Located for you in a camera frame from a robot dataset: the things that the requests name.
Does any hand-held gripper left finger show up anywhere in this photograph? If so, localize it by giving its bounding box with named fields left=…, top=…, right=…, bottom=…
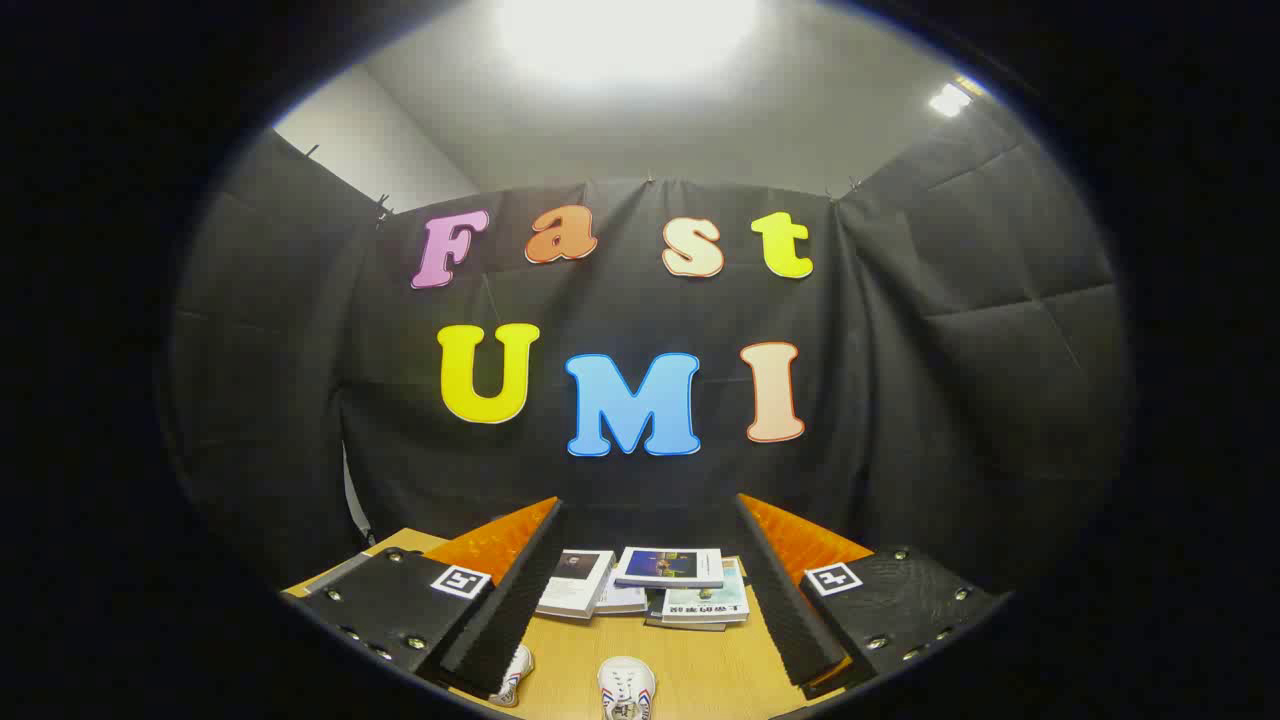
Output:
left=283, top=497, right=568, bottom=699

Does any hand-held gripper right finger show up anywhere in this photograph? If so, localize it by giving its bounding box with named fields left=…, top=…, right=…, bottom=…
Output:
left=735, top=493, right=1006, bottom=699

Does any white canvas shoe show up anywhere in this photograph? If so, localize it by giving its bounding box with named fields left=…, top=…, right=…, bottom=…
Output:
left=597, top=655, right=658, bottom=720
left=490, top=643, right=536, bottom=709

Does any white book with portrait cover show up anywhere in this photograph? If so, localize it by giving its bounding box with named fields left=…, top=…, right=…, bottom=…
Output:
left=535, top=548, right=616, bottom=621

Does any book with teal cover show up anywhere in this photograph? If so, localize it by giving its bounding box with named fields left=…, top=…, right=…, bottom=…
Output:
left=660, top=558, right=751, bottom=627

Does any dark hardcover book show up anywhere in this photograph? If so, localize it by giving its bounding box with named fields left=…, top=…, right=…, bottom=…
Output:
left=645, top=598, right=731, bottom=634

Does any plain white book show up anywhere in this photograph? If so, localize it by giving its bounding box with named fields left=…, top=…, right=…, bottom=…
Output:
left=595, top=570, right=649, bottom=615

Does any book with blue picture cover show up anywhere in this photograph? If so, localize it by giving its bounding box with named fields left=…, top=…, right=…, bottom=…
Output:
left=613, top=546, right=725, bottom=591

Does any small ceiling light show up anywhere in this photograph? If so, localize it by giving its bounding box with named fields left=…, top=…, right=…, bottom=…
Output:
left=928, top=80, right=977, bottom=119

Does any large ceiling light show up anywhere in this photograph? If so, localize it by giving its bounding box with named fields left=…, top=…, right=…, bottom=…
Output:
left=495, top=0, right=763, bottom=91

